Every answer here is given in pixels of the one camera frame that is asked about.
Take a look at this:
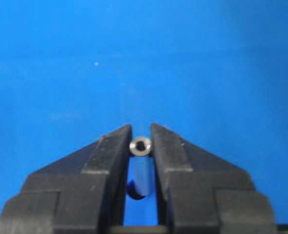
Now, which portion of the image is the silver metal shaft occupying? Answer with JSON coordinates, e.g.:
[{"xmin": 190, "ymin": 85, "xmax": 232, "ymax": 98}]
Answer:
[{"xmin": 127, "ymin": 136, "xmax": 153, "ymax": 200}]

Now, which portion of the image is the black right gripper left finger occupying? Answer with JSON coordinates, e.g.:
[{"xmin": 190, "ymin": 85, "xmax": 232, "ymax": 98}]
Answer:
[{"xmin": 0, "ymin": 125, "xmax": 132, "ymax": 234}]

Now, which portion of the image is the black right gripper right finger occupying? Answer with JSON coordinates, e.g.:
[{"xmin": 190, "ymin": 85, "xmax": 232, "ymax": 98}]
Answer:
[{"xmin": 150, "ymin": 123, "xmax": 277, "ymax": 234}]

